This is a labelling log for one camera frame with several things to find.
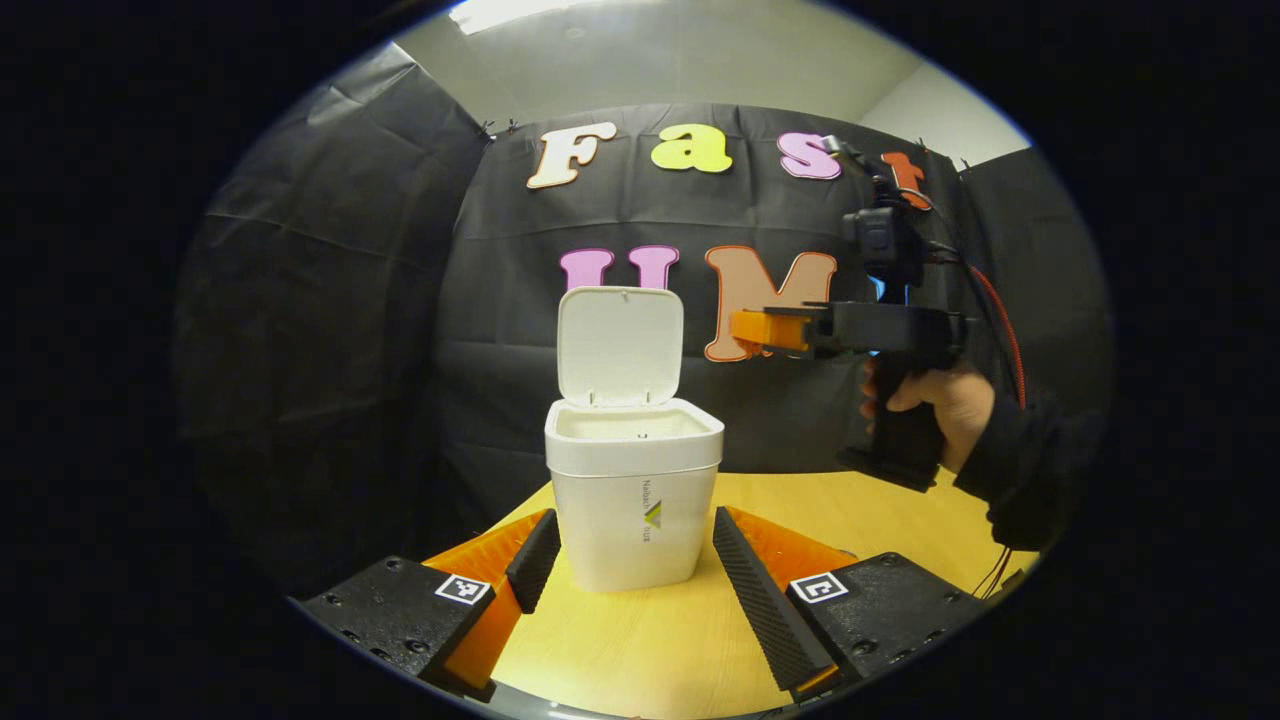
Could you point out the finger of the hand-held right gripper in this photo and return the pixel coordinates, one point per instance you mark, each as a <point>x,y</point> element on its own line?
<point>770,330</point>

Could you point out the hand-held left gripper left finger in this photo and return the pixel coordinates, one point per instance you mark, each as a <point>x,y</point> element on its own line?
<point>535,562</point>

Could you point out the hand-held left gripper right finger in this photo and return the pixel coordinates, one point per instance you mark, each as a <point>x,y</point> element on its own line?
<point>760,610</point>

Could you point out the white desktop garbage bin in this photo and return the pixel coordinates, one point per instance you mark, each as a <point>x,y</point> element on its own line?
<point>620,520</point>

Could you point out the wooden desktop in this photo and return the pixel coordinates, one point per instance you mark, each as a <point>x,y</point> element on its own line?
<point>640,640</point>

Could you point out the black backdrop cloth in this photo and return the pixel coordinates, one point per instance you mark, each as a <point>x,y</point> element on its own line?
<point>340,300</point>

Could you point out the ceiling light panel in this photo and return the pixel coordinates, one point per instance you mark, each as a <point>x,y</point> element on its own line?
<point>510,12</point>

